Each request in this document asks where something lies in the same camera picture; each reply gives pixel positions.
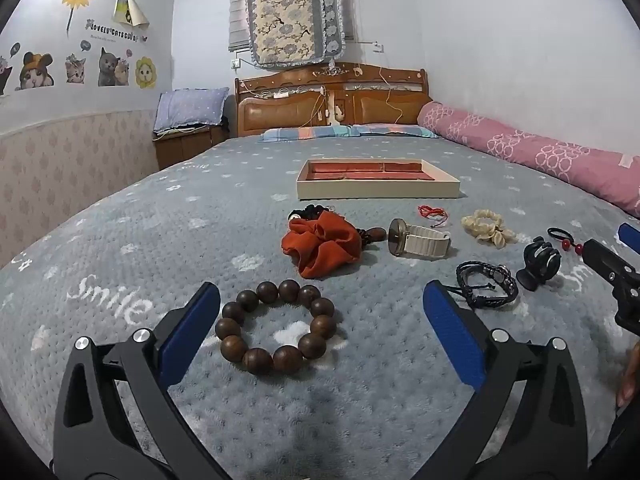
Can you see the grey cats wall sticker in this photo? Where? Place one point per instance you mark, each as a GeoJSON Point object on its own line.
{"type": "Point", "coordinates": [111, 67]}

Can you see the brick pattern tray box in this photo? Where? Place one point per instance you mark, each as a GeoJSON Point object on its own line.
{"type": "Point", "coordinates": [375, 190]}

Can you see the hat cat wall sticker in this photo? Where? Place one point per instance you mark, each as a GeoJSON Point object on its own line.
{"type": "Point", "coordinates": [36, 72]}

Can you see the person's right hand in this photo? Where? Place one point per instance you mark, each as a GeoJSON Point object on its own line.
{"type": "Point", "coordinates": [629, 375]}

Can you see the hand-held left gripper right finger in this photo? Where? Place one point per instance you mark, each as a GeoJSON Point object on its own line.
{"type": "Point", "coordinates": [452, 330]}

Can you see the cream scrunchie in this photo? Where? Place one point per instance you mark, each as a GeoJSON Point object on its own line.
{"type": "Point", "coordinates": [477, 225]}

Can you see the grey flower print blanket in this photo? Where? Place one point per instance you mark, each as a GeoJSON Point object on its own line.
{"type": "Point", "coordinates": [150, 220]}

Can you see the lettering wall sticker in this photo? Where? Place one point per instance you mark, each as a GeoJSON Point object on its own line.
{"type": "Point", "coordinates": [112, 30]}

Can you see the wooden bed headboard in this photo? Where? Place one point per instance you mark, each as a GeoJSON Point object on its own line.
{"type": "Point", "coordinates": [280, 115]}

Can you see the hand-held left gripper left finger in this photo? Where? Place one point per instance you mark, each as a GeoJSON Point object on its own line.
{"type": "Point", "coordinates": [192, 325]}

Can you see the peeling paper wall poster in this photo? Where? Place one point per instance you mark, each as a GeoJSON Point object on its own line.
{"type": "Point", "coordinates": [129, 10]}

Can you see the orange fabric scrunchie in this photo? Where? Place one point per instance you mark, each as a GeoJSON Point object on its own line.
{"type": "Point", "coordinates": [320, 240]}

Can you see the sunflower cat wall sticker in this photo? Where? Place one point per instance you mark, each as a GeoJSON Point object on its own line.
{"type": "Point", "coordinates": [146, 72]}

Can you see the grey window blind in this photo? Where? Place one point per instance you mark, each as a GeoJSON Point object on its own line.
{"type": "Point", "coordinates": [239, 15]}

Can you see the black hair claw clip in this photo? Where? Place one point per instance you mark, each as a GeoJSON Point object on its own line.
{"type": "Point", "coordinates": [537, 260]}

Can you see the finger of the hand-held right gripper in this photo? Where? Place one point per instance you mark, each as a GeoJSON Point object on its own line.
{"type": "Point", "coordinates": [631, 236]}
{"type": "Point", "coordinates": [607, 260]}

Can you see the pink rolled quilt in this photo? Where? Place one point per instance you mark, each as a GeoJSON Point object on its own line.
{"type": "Point", "coordinates": [525, 145]}

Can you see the tabby kitten wall sticker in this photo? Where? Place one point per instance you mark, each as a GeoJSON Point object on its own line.
{"type": "Point", "coordinates": [75, 70]}

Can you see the wooden nightstand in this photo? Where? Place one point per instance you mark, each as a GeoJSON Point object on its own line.
{"type": "Point", "coordinates": [185, 147]}

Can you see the purple dotted pillow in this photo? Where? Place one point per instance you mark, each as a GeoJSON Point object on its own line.
{"type": "Point", "coordinates": [190, 107]}

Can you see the hanging floral quilt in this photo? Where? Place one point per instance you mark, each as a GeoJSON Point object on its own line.
{"type": "Point", "coordinates": [285, 10]}

